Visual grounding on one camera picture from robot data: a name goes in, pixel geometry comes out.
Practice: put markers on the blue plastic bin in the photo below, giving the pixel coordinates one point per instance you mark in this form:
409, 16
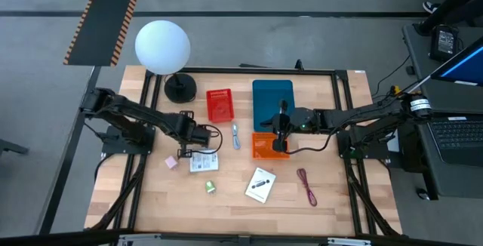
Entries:
268, 99

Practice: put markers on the red plastic basket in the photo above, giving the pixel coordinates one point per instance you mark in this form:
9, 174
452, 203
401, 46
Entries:
220, 106

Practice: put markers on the black clamp mount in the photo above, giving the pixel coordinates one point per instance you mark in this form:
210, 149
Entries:
299, 65

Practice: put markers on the black chair leg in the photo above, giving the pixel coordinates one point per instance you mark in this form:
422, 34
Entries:
13, 148

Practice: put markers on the black round lamp base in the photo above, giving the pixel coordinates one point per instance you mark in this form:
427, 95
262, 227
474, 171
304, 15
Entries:
162, 48

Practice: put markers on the silver aluminium bracket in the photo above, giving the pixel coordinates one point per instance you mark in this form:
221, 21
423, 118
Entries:
139, 240
349, 242

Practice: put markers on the black power device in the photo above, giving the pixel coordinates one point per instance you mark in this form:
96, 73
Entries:
445, 42

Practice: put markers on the monitor with blue screen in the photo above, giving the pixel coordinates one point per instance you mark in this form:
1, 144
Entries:
466, 66

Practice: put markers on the black aluminium table frame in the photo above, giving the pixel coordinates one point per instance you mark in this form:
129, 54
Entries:
211, 70

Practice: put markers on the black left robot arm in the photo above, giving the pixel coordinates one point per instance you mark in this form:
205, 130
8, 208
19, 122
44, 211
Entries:
124, 106

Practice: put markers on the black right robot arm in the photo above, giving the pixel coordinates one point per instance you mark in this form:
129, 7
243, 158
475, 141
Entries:
362, 114

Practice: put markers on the black mat orange striped edges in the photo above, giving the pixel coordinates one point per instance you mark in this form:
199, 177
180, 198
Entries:
103, 19

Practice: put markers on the green white wall charger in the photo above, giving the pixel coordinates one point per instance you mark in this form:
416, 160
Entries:
210, 186

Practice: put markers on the white printed flat pack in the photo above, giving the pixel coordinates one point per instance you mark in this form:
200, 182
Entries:
203, 162

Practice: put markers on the white cardboard product box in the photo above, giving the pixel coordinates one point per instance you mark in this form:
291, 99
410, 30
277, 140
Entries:
260, 185

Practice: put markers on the dark grey side desk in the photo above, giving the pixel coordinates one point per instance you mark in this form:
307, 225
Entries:
415, 50

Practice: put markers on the black caster wheel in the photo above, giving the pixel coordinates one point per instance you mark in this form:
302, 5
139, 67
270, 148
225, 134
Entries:
423, 194

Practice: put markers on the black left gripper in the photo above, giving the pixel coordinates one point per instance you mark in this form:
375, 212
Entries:
200, 134

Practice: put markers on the pink cube charger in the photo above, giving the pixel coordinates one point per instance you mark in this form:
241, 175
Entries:
171, 162

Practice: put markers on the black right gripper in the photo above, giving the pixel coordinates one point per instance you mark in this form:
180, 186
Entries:
303, 119

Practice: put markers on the person's shoe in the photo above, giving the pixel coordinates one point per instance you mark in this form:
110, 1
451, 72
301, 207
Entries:
430, 7

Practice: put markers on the black laptop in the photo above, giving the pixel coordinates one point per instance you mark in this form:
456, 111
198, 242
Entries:
458, 140

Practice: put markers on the orange plastic basket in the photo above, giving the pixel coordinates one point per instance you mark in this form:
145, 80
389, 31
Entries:
264, 146

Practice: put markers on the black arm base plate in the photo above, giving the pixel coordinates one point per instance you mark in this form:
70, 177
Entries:
145, 146
345, 149

